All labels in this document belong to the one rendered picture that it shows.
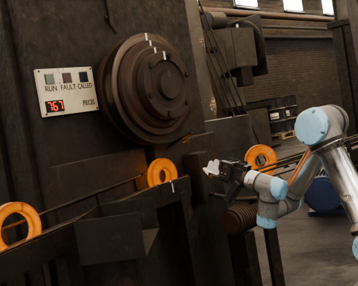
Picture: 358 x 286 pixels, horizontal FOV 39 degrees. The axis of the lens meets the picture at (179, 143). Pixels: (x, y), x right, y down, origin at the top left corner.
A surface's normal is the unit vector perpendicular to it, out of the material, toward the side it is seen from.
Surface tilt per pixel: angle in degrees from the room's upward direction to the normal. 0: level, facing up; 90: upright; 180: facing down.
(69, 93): 90
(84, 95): 90
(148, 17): 90
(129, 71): 69
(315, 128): 82
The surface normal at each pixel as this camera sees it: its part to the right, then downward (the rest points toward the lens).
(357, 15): -0.82, 0.17
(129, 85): -0.28, 0.04
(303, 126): -0.73, 0.03
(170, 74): 0.73, -0.08
